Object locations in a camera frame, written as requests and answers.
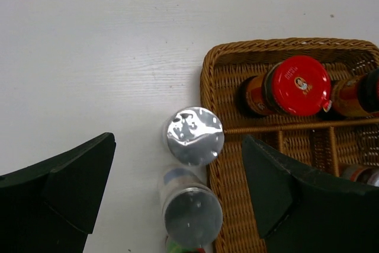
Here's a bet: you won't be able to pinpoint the silver-lid spice shaker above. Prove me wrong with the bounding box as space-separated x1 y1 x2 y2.
158 165 223 248
162 106 224 167

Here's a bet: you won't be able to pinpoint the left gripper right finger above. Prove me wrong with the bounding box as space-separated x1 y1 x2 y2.
242 135 378 252

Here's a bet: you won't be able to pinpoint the red-lid sauce jar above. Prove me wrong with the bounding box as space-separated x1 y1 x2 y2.
235 55 332 117
326 69 378 120

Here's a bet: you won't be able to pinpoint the yellow-cap sauce bottle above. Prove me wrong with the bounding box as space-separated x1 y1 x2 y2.
165 236 205 253

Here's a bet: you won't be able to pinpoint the white-lid sauce jar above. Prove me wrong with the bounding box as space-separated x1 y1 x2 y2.
339 164 378 187

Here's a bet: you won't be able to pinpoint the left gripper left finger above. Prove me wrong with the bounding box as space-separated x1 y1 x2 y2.
1 133 115 252

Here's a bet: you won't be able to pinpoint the brown wicker divided basket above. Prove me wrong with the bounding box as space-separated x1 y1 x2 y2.
200 38 378 252

